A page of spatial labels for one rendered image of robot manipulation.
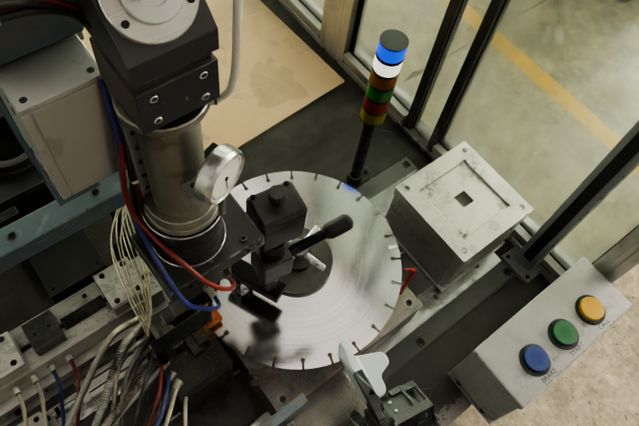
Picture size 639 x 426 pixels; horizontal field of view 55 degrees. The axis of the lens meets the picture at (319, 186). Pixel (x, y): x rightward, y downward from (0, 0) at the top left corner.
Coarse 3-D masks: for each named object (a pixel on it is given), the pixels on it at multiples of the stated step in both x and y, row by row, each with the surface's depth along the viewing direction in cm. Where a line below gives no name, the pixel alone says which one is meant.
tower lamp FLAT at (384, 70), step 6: (378, 60) 94; (378, 66) 95; (384, 66) 94; (390, 66) 94; (396, 66) 94; (378, 72) 96; (384, 72) 95; (390, 72) 95; (396, 72) 96; (390, 78) 96
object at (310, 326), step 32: (256, 192) 100; (320, 192) 101; (352, 192) 102; (320, 224) 98; (384, 224) 100; (352, 256) 96; (384, 256) 97; (320, 288) 93; (352, 288) 93; (384, 288) 94; (224, 320) 89; (256, 320) 89; (288, 320) 90; (320, 320) 90; (352, 320) 91; (384, 320) 91; (256, 352) 87; (288, 352) 87; (320, 352) 88; (352, 352) 88
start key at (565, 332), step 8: (560, 320) 99; (552, 328) 98; (560, 328) 98; (568, 328) 98; (552, 336) 98; (560, 336) 97; (568, 336) 97; (576, 336) 98; (560, 344) 97; (568, 344) 97
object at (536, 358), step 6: (528, 348) 96; (534, 348) 96; (540, 348) 96; (528, 354) 95; (534, 354) 95; (540, 354) 96; (546, 354) 96; (528, 360) 95; (534, 360) 95; (540, 360) 95; (546, 360) 95; (528, 366) 95; (534, 366) 94; (540, 366) 94; (546, 366) 95; (534, 372) 95; (540, 372) 95
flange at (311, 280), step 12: (324, 240) 96; (312, 252) 93; (324, 252) 95; (300, 264) 92; (312, 264) 93; (288, 276) 92; (300, 276) 92; (312, 276) 93; (324, 276) 93; (288, 288) 91; (300, 288) 92; (312, 288) 92
